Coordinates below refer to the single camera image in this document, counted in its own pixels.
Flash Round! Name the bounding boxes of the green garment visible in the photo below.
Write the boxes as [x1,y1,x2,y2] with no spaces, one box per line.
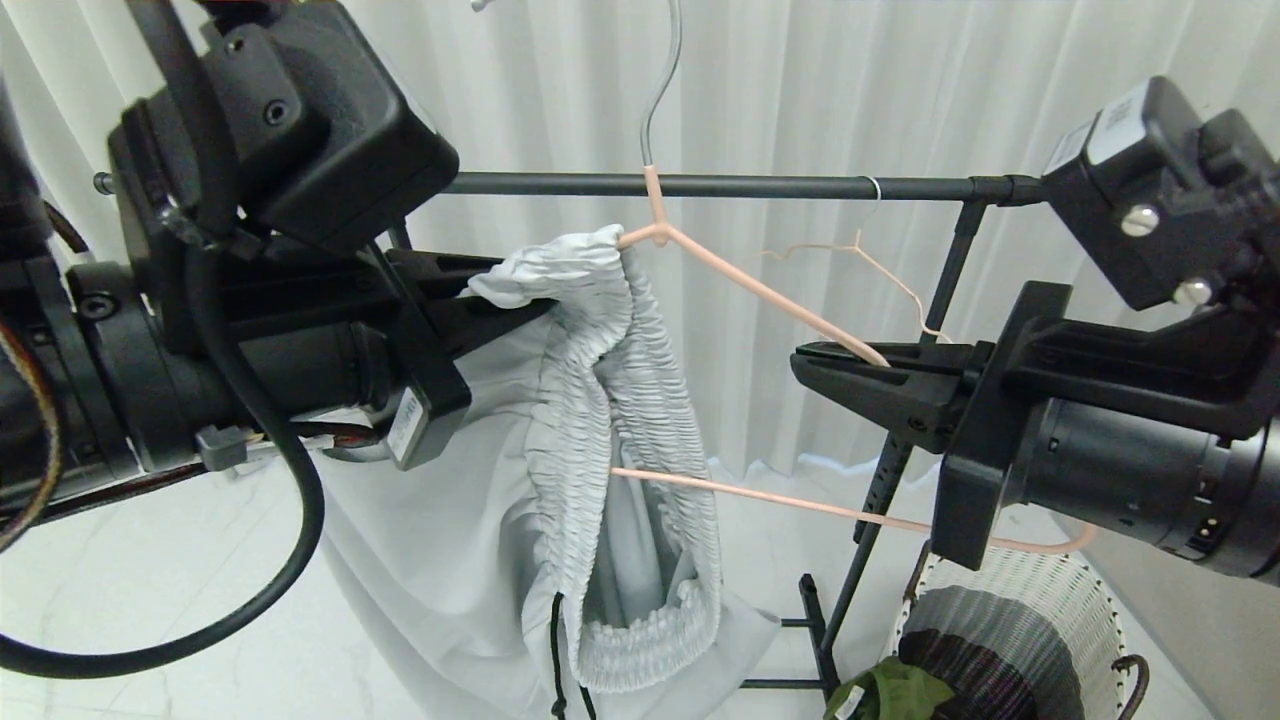
[822,657,956,720]

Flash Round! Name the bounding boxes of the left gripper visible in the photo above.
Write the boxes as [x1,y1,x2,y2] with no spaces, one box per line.
[138,243,558,473]

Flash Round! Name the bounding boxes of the pale grey shorts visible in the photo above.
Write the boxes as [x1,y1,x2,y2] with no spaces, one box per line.
[318,224,783,720]

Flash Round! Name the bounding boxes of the black clothes rack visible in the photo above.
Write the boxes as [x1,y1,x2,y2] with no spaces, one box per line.
[92,170,1046,701]

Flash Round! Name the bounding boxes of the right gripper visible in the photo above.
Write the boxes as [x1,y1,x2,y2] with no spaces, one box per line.
[790,282,1280,587]

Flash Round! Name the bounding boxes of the white laundry basket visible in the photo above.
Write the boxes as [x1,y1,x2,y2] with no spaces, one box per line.
[880,545,1151,720]

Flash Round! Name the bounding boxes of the pink clothes hanger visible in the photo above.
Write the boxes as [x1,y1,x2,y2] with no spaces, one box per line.
[470,0,1098,557]
[763,205,953,344]

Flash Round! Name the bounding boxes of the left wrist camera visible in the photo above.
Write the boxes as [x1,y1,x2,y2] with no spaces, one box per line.
[108,0,461,341]

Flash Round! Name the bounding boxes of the white curtain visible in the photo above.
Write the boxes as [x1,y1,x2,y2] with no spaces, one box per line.
[0,0,1280,481]

